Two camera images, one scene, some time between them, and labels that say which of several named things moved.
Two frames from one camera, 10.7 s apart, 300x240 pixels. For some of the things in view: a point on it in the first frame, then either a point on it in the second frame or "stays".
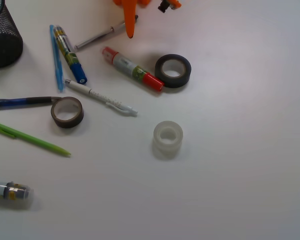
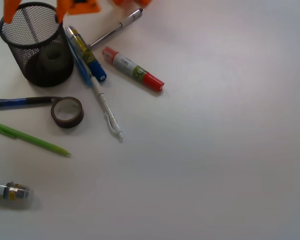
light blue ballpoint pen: [59, 74] to [80, 61]
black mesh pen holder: [6, 44] to [39, 43]
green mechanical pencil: [4, 130] stays
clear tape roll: [167, 139] to [53, 57]
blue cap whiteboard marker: [70, 55] to [93, 64]
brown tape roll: [69, 123] stays
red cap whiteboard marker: [125, 64] stays
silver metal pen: [119, 27] to [133, 16]
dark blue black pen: [18, 101] stays
